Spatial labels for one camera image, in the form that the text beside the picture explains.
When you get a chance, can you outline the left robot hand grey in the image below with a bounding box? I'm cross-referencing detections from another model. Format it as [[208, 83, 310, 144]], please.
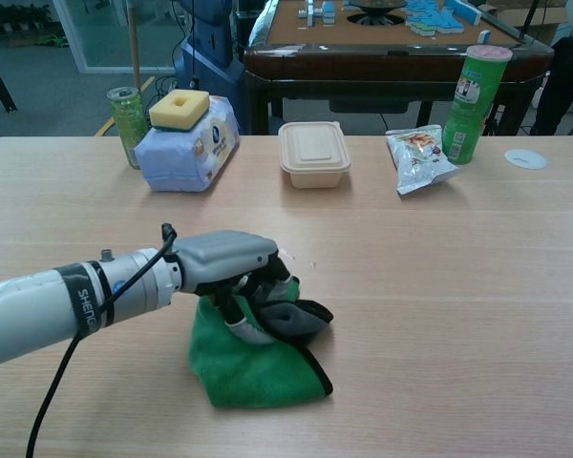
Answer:
[[171, 229, 301, 345]]

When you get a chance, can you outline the green microfiber cloth black trim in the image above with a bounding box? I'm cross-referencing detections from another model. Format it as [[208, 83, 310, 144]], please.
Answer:
[[186, 281, 335, 409]]

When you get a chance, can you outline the wet wipes pack white blue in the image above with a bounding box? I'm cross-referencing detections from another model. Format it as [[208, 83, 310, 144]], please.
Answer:
[[133, 94, 242, 194]]

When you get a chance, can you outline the beige lidded food container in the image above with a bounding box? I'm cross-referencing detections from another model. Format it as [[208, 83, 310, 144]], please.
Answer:
[[278, 120, 353, 190]]

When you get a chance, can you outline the yellow green sponge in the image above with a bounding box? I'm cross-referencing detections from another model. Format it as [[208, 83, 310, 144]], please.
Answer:
[[148, 89, 212, 134]]

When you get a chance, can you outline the green drink can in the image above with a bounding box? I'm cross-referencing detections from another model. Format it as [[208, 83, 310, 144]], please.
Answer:
[[106, 87, 150, 170]]

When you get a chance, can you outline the blue machine stand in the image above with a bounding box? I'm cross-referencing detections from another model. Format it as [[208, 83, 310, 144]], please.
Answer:
[[173, 0, 244, 135]]

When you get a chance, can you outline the silver snack bag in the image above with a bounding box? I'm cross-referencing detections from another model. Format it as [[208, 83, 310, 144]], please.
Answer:
[[385, 124, 460, 197]]

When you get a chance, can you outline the wooden pole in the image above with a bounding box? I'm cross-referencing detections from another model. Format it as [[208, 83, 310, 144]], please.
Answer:
[[128, 0, 142, 92]]

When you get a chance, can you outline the dark wooden mahjong table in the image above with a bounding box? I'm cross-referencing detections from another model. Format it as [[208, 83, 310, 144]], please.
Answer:
[[244, 0, 555, 136]]

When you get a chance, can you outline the green chips tube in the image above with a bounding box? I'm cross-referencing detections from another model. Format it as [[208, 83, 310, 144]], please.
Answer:
[[441, 45, 514, 166]]

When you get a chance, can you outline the black round mahjong table centre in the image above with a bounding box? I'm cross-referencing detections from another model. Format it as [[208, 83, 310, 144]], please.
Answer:
[[347, 0, 408, 26]]

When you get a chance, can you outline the blue mahjong tile pile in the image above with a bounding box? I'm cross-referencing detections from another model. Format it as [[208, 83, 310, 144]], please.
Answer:
[[404, 0, 482, 37]]

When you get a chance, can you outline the black garment on chair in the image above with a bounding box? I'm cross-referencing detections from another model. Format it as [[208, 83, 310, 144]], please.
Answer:
[[529, 36, 573, 137]]

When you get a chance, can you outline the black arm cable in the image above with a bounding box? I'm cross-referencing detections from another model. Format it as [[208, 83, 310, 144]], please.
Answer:
[[25, 222, 178, 458]]

